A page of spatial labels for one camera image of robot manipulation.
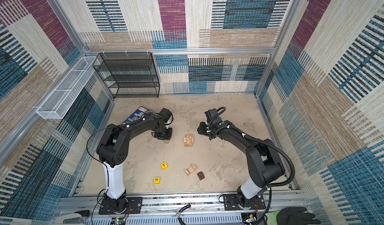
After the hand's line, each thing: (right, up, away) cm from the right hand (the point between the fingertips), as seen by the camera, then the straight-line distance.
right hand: (200, 131), depth 90 cm
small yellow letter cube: (-23, -24, -10) cm, 35 cm away
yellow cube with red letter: (-20, -18, -5) cm, 28 cm away
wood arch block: (-6, -20, -7) cm, 22 cm away
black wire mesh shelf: (-51, +38, +21) cm, 67 cm away
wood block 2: (-6, -8, +2) cm, 10 cm away
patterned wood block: (-7, -5, +2) cm, 8 cm away
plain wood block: (-21, -7, +6) cm, 23 cm away
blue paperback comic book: (-44, +10, +18) cm, 48 cm away
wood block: (-8, -8, +2) cm, 11 cm away
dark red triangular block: (0, -23, -7) cm, 24 cm away
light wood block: (-9, -5, +3) cm, 11 cm away
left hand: (-19, -4, +6) cm, 21 cm away
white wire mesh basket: (-68, +16, -18) cm, 72 cm away
